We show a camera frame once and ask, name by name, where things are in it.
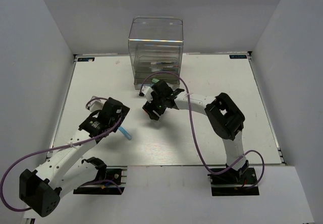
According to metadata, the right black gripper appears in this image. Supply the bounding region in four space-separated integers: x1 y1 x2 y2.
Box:
143 91 168 121

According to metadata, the light blue highlighter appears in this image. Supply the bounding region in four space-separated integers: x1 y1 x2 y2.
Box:
118 126 132 140

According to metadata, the red gel pen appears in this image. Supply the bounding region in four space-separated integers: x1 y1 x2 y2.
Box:
150 61 177 66

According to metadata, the clear acrylic drawer organizer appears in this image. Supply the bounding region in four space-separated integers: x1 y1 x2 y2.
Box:
128 16 184 90

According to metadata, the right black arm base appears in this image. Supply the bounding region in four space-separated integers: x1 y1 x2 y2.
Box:
207 167 259 197

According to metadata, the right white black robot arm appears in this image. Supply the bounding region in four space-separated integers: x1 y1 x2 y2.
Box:
139 80 249 183

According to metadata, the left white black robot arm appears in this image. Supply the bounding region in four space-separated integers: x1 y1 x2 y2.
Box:
19 97 130 217

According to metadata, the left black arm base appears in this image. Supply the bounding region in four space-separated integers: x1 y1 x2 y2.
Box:
73 166 128 195

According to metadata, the left blue table label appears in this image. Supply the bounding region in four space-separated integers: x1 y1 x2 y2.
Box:
77 57 95 62

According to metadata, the blue table label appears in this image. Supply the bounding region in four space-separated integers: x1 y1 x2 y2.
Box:
77 57 95 62
229 54 247 59

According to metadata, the right blue table label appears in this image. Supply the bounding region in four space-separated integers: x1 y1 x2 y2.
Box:
229 54 247 59

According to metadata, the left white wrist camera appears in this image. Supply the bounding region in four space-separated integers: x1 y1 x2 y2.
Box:
85 96 104 113

